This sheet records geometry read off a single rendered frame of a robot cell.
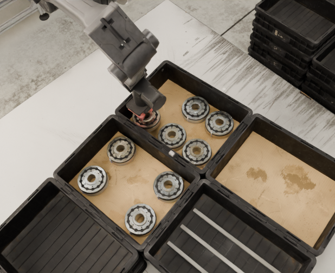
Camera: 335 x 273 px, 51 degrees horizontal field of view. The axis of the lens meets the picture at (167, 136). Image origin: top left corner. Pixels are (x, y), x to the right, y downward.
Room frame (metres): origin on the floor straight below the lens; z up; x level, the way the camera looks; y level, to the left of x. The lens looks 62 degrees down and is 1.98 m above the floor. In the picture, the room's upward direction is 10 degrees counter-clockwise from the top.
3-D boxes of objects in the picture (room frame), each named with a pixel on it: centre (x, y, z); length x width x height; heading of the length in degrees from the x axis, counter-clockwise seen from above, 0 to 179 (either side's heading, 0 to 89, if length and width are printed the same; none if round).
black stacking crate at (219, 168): (0.35, -0.33, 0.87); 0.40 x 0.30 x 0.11; 42
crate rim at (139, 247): (0.45, 0.16, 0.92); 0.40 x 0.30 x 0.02; 42
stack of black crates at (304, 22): (1.36, -0.81, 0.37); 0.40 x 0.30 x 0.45; 34
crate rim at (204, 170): (0.65, -0.07, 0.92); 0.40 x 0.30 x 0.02; 42
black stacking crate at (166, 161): (0.45, 0.16, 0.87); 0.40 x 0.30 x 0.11; 42
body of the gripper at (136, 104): (0.69, 0.06, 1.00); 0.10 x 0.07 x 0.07; 131
